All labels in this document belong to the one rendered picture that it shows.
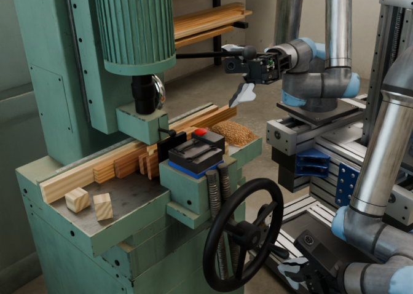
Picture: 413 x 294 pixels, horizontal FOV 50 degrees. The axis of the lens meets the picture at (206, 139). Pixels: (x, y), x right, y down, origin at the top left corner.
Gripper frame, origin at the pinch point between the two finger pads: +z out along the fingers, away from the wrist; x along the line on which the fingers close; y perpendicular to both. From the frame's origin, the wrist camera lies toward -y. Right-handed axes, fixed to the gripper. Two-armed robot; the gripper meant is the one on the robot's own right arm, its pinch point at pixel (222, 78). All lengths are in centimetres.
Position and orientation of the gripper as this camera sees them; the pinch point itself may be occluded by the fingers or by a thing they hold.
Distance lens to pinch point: 109.8
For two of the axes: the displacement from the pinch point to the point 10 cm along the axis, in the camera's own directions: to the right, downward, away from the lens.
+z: -6.9, 3.4, -6.4
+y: 7.1, 1.5, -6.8
